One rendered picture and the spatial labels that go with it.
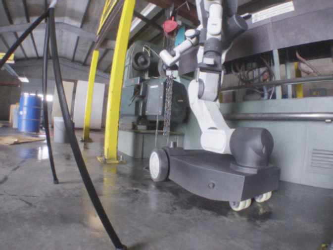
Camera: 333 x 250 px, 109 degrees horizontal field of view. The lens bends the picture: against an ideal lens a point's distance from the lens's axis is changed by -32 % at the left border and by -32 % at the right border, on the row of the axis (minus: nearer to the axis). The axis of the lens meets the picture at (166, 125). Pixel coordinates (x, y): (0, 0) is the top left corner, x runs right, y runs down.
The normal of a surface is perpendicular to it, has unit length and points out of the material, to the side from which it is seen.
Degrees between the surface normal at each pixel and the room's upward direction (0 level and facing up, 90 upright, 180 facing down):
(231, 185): 90
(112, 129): 90
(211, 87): 91
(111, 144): 90
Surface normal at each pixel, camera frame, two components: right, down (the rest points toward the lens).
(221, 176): -0.72, -0.06
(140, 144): 0.56, 0.02
